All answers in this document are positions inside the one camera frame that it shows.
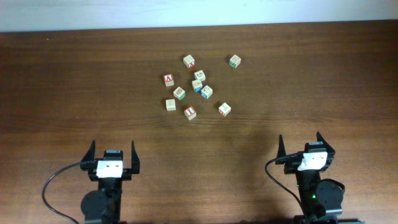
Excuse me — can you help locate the wooden block blue Z side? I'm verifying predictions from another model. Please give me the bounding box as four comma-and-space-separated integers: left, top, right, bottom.
201, 85, 213, 99

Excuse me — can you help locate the wooden block red A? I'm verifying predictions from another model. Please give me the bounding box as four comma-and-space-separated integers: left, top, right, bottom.
164, 73, 174, 86

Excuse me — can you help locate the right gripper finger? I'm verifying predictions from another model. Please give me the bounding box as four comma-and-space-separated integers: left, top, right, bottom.
316, 131, 335, 154
276, 134, 286, 159

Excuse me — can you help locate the wooden block blue 5 side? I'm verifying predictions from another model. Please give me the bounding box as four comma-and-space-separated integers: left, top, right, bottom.
194, 70, 206, 82

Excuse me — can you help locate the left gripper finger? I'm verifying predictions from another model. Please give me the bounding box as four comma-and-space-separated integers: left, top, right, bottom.
81, 140, 95, 163
131, 141, 140, 173

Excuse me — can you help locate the wooden block blue side centre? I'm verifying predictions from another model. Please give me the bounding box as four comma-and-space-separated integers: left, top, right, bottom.
192, 80, 203, 92

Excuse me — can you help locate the wooden block red I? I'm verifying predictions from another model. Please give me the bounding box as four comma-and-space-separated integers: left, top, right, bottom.
184, 106, 197, 120

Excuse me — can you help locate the wooden block green R side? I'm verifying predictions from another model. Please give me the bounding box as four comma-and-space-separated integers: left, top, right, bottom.
229, 55, 241, 68

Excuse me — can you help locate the wooden block pineapple green side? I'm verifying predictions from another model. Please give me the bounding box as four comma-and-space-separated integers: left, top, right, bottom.
173, 86, 186, 101

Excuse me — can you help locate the plain wooden block green R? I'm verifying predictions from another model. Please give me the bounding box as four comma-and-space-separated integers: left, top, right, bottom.
165, 99, 176, 111

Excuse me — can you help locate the wooden block red K side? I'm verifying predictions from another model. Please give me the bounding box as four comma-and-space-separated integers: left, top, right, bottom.
183, 55, 195, 69

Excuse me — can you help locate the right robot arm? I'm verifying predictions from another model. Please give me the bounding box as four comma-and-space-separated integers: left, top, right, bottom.
275, 133, 345, 223

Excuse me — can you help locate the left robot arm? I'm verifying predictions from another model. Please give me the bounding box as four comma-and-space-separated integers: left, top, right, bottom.
80, 141, 140, 224

